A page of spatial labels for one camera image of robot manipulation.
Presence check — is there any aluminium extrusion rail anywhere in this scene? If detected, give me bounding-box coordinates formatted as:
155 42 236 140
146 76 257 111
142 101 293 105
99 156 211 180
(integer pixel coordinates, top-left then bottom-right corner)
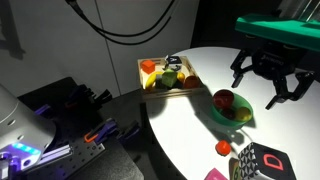
34 143 73 167

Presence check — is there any black clamp orange trigger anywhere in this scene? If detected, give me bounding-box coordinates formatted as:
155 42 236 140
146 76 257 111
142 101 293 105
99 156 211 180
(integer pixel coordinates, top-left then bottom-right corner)
83 119 118 144
64 84 113 109

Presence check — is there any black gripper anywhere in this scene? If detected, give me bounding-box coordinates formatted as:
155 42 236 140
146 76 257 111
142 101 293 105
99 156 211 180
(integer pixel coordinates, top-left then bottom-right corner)
230 46 315 111

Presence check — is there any black white letter cube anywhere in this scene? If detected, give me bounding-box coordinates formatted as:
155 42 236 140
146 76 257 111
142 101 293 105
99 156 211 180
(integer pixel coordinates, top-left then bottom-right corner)
164 54 183 72

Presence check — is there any yellow lemon toy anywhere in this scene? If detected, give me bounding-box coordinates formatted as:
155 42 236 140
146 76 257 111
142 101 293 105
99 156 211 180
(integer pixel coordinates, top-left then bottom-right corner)
235 106 253 123

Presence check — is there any green plastic bowl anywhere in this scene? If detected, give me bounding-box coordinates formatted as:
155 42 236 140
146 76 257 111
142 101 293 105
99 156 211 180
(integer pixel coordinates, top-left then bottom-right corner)
209 93 254 128

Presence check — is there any black purple clamp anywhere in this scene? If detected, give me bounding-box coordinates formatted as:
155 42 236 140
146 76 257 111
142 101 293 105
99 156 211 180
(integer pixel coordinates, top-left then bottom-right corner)
116 120 142 142

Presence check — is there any black soft cube letter D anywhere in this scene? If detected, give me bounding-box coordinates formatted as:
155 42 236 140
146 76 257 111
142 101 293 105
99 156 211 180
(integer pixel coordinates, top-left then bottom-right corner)
237 142 298 180

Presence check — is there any orange fruit toy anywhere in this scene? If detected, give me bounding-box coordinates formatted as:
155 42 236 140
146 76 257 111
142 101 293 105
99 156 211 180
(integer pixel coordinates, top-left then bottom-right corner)
184 75 201 89

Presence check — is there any small yellow-orange ball toy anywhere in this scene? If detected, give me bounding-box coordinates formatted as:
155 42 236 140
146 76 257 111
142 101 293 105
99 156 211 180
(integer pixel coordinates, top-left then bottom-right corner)
176 72 186 84

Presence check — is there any black cable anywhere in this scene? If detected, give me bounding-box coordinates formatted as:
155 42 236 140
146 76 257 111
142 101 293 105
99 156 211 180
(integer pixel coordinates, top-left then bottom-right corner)
74 0 173 46
64 0 177 38

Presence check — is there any orange wooden cube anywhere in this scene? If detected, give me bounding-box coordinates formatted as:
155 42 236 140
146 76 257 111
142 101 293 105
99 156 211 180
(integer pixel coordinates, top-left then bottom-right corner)
140 59 157 75

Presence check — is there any pink soft cube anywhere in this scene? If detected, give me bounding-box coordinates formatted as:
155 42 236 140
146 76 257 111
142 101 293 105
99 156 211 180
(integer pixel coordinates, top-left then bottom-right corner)
204 168 229 180

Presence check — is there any green cube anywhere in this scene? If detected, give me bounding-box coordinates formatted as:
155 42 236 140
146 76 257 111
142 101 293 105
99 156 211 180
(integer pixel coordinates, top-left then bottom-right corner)
161 68 179 89

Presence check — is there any small red tomato toy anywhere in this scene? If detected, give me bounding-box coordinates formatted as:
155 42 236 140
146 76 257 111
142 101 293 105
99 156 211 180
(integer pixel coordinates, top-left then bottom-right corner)
215 139 232 157

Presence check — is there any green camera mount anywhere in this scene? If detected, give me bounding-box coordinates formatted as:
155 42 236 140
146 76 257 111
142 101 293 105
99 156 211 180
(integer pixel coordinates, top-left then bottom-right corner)
234 14 320 53

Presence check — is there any red apple toy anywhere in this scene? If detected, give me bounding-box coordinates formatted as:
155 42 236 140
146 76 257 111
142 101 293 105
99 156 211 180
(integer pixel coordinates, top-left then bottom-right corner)
213 89 235 109

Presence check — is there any wooden tray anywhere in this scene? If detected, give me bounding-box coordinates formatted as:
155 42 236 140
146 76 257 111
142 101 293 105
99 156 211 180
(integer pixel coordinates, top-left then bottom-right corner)
137 55 204 100

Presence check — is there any black equipment with blue parts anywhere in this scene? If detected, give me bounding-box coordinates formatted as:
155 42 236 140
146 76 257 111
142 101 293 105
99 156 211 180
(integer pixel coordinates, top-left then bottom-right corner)
24 104 106 180

